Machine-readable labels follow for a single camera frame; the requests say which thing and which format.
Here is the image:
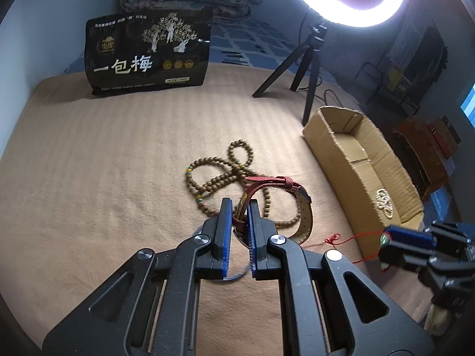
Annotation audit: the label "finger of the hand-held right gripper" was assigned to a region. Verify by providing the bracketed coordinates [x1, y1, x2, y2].
[384, 224, 435, 247]
[378, 239, 431, 273]

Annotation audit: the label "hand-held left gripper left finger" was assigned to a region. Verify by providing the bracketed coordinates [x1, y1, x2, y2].
[42, 197, 234, 356]

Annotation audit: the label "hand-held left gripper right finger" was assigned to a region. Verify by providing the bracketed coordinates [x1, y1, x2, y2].
[248, 199, 435, 356]

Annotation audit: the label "jade pendant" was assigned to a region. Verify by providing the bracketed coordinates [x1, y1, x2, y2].
[324, 232, 394, 271]

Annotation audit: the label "white bead bracelet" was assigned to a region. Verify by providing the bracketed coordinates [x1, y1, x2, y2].
[376, 188, 395, 219]

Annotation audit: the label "red leather strap watch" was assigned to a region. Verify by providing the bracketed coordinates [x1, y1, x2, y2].
[232, 175, 314, 247]

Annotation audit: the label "wooden bead necklace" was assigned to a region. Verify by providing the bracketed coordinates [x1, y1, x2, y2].
[184, 140, 303, 231]

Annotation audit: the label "cardboard box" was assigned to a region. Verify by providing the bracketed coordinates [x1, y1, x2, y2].
[302, 106, 425, 264]

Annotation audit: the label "person's right hand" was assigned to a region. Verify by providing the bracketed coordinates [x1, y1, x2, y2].
[425, 298, 453, 336]

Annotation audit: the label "wooden box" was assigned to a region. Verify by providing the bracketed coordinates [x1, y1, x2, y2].
[427, 116, 463, 156]

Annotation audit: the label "yellow box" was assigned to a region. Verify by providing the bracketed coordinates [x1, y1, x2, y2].
[386, 69, 412, 93]

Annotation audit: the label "black clothes rack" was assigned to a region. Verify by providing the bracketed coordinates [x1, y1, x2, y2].
[354, 26, 451, 115]

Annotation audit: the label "dark hanging clothes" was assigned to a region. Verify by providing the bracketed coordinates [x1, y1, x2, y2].
[403, 26, 451, 82]

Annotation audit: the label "blue patterned bedsheet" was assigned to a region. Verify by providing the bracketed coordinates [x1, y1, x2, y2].
[63, 18, 372, 78]

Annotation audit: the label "striped hanging cloth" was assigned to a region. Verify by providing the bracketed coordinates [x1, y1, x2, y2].
[386, 18, 420, 63]

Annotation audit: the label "black snack bag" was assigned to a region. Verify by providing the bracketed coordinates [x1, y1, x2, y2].
[85, 8, 214, 97]

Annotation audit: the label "black tripod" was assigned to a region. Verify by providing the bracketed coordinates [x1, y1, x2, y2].
[253, 22, 329, 127]

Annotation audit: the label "black cable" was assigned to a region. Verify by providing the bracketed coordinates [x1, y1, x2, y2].
[297, 7, 357, 119]

